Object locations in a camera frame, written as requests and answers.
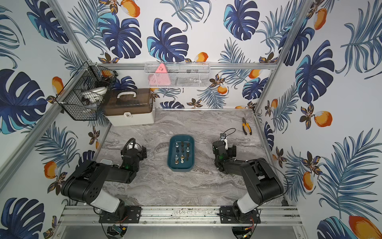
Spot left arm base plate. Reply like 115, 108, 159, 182
98, 206, 142, 224

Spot white storage case brown lid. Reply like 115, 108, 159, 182
101, 88, 155, 126

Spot orange black pliers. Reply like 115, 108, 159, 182
242, 118, 252, 135

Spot teal plastic storage box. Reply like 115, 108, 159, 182
167, 134, 195, 172

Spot black wire basket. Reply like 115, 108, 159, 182
55, 62, 118, 121

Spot white mesh wall shelf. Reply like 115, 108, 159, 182
144, 62, 210, 88

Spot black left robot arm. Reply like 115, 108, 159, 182
61, 138, 147, 214

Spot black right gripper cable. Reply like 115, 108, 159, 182
220, 127, 237, 138

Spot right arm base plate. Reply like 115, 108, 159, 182
217, 206, 261, 224

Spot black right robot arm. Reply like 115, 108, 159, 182
212, 141, 285, 217

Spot pink triangle card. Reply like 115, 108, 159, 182
148, 63, 171, 87

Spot aluminium front rail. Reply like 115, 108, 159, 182
58, 206, 302, 227

